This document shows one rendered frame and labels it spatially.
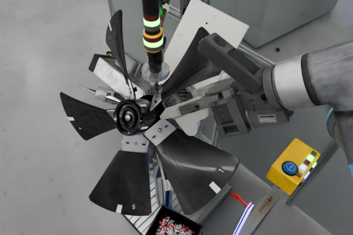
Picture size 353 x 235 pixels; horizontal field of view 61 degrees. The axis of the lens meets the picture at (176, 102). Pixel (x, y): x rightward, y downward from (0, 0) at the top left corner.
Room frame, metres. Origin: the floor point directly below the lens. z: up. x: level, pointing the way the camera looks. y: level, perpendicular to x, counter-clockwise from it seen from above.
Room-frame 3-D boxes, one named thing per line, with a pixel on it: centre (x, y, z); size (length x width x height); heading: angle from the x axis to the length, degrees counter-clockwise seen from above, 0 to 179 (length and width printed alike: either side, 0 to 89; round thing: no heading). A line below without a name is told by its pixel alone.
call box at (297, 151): (0.50, -0.41, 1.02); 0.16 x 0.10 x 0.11; 136
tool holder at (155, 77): (0.55, 0.05, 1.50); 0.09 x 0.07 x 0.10; 171
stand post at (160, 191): (0.71, 0.08, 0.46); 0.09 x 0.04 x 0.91; 46
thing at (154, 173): (0.56, 0.07, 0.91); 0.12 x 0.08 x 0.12; 136
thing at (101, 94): (0.78, 0.29, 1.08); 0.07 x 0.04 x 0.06; 56
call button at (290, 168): (0.47, -0.38, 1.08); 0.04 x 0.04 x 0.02
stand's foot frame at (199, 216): (0.77, 0.01, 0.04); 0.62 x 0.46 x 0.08; 136
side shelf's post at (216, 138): (1.01, -0.25, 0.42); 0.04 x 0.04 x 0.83; 46
